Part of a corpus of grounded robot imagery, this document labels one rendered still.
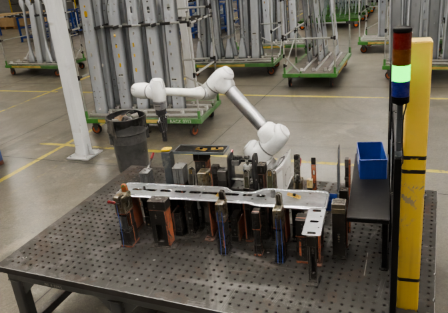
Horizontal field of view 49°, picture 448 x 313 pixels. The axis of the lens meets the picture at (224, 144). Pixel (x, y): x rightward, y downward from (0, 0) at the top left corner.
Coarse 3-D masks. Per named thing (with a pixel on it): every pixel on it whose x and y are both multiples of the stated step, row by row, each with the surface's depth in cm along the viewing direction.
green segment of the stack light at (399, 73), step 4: (392, 68) 190; (396, 68) 188; (400, 68) 187; (404, 68) 187; (408, 68) 187; (392, 72) 191; (396, 72) 189; (400, 72) 188; (404, 72) 187; (408, 72) 188; (392, 76) 191; (396, 76) 189; (400, 76) 188; (404, 76) 188; (408, 76) 188; (392, 80) 192; (396, 80) 190; (400, 80) 189; (404, 80) 189; (408, 80) 189
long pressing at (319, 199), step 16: (144, 192) 322; (160, 192) 319; (176, 192) 317; (240, 192) 309; (256, 192) 307; (304, 192) 301; (320, 192) 299; (288, 208) 286; (304, 208) 283; (320, 208) 281
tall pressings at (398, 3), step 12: (396, 0) 874; (420, 0) 858; (432, 0) 871; (396, 12) 881; (408, 12) 867; (420, 12) 861; (432, 12) 877; (396, 24) 909; (408, 24) 873; (420, 24) 864; (432, 24) 883; (420, 36) 869; (432, 36) 888; (444, 36) 874; (444, 48) 881
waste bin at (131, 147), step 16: (128, 112) 618; (144, 112) 604; (112, 128) 578; (128, 128) 577; (144, 128) 593; (112, 144) 596; (128, 144) 586; (144, 144) 600; (128, 160) 595; (144, 160) 605
